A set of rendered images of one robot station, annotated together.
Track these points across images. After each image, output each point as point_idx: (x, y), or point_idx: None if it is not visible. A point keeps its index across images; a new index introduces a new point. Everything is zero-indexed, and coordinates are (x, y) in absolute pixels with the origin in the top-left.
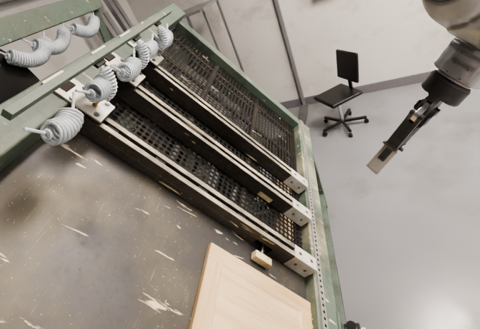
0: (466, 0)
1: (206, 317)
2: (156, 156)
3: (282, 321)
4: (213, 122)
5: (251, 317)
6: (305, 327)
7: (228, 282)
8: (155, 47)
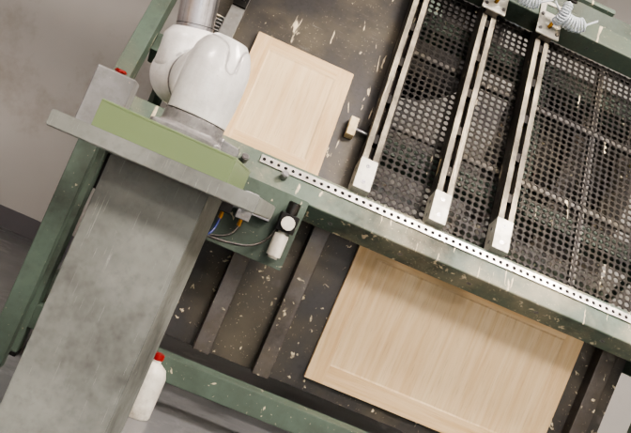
0: None
1: (290, 54)
2: (415, 23)
3: (293, 131)
4: (516, 111)
5: (294, 96)
6: (290, 158)
7: (320, 82)
8: None
